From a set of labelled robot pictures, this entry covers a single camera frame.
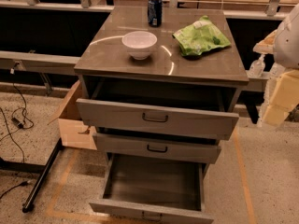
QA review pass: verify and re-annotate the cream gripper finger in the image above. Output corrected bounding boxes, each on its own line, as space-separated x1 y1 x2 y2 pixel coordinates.
253 30 277 54
262 70 299 127

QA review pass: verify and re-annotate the green rice chip bag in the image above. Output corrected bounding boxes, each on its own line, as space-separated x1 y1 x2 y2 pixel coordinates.
173 16 231 57

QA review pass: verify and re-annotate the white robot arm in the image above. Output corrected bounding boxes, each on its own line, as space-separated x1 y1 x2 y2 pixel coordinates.
253 4 299 129

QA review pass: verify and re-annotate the grey top drawer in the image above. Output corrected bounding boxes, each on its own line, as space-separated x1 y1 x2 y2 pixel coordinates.
77 98 239 140

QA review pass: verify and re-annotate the grey drawer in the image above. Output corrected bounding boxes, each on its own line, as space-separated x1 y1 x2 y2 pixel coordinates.
77 98 239 140
93 133 221 163
90 154 213 224

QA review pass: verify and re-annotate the grey middle drawer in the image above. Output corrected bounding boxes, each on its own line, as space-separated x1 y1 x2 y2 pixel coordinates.
93 133 221 163

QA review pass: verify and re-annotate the grey drawer cabinet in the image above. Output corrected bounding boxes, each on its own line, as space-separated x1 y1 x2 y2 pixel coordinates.
73 5 250 224

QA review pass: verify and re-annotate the grey bottom drawer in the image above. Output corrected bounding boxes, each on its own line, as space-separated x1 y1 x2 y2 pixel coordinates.
90 154 213 224

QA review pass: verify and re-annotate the clear pump bottle left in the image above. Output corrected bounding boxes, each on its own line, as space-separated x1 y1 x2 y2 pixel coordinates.
248 54 265 77

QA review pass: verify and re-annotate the blue soda can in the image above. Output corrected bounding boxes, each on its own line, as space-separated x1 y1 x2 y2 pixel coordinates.
148 0 163 27

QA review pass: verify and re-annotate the white ceramic bowl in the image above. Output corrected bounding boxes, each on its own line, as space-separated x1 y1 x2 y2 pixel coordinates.
121 31 157 60

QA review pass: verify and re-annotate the cardboard box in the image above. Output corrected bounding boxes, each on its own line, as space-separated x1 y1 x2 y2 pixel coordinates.
50 80 96 150

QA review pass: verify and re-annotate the black metal floor bar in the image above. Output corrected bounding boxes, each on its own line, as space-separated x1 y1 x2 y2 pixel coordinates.
0 139 63 213

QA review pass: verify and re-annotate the grey metal shelf rail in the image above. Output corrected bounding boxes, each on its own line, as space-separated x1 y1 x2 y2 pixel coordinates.
0 50 79 76

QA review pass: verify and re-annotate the black power adapter cable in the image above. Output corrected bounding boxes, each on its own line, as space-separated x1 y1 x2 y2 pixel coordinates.
0 63 35 163

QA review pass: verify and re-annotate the black cable on floor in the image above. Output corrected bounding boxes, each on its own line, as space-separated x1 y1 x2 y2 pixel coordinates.
0 179 33 200

